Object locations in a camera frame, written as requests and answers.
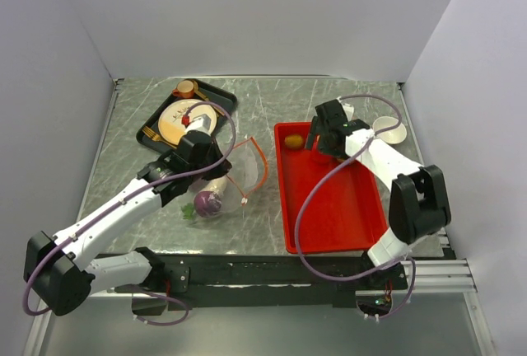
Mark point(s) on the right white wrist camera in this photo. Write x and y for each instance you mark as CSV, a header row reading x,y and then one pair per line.
x,y
348,110

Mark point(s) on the purple onion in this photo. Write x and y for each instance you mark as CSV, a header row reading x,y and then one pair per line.
x,y
207,203

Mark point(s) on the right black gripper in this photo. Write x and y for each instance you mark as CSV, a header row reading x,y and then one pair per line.
x,y
323,147

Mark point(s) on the white radish with leaves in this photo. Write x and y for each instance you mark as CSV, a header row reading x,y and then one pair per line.
x,y
187,200

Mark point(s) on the white bowl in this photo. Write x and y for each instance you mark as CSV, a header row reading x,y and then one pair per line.
x,y
393,136

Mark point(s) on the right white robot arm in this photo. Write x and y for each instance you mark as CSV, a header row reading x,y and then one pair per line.
x,y
418,205

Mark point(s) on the cream and orange plate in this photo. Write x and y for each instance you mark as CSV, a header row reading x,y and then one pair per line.
x,y
169,122

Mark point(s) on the orange cup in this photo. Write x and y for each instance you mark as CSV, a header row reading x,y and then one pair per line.
x,y
184,89

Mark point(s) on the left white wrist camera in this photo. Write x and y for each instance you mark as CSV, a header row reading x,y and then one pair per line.
x,y
202,122

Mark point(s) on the aluminium frame rail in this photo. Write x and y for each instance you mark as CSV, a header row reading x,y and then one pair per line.
x,y
434,276

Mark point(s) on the gold fork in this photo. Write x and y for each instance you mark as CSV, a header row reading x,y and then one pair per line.
x,y
154,136

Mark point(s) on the clear zip bag orange zipper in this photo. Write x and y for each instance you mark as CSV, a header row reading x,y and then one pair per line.
x,y
248,173

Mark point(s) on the red apple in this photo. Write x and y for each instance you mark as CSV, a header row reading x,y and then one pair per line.
x,y
319,158

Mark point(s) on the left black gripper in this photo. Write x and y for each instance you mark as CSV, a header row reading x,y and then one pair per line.
x,y
220,170

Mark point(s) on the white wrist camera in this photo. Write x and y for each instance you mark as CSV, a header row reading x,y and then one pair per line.
x,y
202,122
348,110

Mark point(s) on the dark green tray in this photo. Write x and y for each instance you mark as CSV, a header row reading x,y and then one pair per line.
x,y
225,99

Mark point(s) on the red plastic bin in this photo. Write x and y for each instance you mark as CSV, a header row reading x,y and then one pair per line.
x,y
346,214

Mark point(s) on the brown kiwi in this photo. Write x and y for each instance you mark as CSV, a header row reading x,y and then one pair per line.
x,y
294,142

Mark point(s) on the gold spoon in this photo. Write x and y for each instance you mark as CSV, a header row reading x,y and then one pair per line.
x,y
205,98

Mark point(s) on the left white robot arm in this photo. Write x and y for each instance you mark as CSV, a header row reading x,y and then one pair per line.
x,y
64,269

